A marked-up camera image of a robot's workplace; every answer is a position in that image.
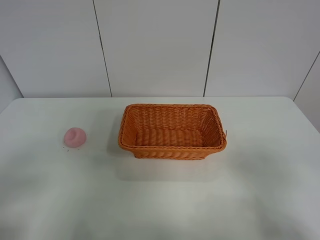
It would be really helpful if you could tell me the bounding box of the orange woven wicker basket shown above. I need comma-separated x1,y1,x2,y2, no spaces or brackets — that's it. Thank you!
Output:
118,103,227,160

